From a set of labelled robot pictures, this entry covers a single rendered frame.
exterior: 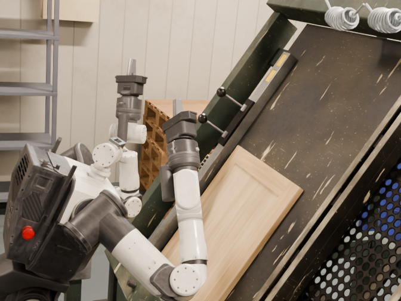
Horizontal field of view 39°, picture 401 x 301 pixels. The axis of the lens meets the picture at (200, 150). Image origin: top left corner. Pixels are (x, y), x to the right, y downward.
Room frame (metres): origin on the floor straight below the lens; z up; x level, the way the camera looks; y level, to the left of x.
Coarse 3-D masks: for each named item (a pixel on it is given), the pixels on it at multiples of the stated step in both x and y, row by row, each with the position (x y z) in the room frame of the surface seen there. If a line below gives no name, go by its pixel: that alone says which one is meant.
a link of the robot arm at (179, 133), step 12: (168, 120) 1.56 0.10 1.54; (180, 120) 1.52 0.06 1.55; (192, 120) 1.52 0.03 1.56; (168, 132) 1.54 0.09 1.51; (180, 132) 1.50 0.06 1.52; (192, 132) 1.51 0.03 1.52; (168, 144) 1.49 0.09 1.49; (180, 144) 1.47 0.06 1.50; (192, 144) 1.48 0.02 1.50; (168, 156) 1.48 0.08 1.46
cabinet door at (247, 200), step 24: (240, 168) 1.89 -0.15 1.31; (264, 168) 1.78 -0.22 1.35; (216, 192) 1.90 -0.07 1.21; (240, 192) 1.79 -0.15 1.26; (264, 192) 1.70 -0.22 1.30; (288, 192) 1.62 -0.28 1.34; (216, 216) 1.80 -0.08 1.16; (240, 216) 1.71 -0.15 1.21; (264, 216) 1.62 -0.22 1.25; (216, 240) 1.72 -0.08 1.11; (240, 240) 1.63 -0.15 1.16; (264, 240) 1.56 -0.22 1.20; (216, 264) 1.63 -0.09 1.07; (240, 264) 1.55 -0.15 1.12; (216, 288) 1.55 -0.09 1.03
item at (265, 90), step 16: (288, 64) 2.11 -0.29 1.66; (272, 80) 2.08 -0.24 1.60; (256, 96) 2.08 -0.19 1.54; (256, 112) 2.06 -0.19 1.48; (240, 128) 2.04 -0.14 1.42; (208, 160) 2.03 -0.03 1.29; (224, 160) 2.02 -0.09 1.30; (208, 176) 2.00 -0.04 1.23; (176, 224) 1.95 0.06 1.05; (160, 240) 1.93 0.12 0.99
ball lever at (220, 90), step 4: (220, 88) 2.08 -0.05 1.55; (224, 88) 2.08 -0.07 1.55; (220, 92) 2.07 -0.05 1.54; (224, 92) 2.07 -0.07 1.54; (220, 96) 2.08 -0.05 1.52; (228, 96) 2.08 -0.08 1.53; (232, 100) 2.07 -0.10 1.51; (236, 104) 2.07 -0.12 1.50; (240, 108) 2.07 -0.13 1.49; (244, 108) 2.06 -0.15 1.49
